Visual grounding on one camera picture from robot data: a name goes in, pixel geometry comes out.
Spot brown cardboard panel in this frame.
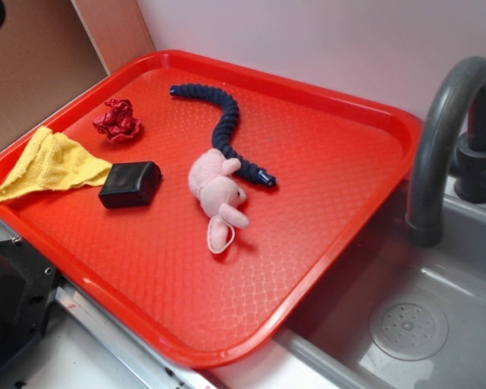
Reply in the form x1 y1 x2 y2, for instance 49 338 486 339
0 1 155 152

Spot grey toy sink faucet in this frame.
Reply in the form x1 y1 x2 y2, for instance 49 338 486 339
406 56 486 247

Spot crumpled red fabric scrunchie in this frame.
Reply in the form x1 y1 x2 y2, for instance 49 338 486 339
92 99 143 143

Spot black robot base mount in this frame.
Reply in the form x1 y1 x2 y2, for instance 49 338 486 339
0 240 61 375

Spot navy blue braided rope toy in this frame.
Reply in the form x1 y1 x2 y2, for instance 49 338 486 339
169 83 278 188

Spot grey plastic sink basin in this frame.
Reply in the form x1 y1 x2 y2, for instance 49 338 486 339
276 185 486 388

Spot red plastic tray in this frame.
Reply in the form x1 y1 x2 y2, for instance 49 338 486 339
0 51 421 368

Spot yellow cloth rag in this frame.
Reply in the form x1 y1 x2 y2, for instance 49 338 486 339
0 126 113 203

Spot black rectangular plastic block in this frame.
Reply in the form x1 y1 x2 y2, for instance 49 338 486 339
98 161 163 209

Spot pink plush bunny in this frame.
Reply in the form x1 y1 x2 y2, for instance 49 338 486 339
188 148 250 254

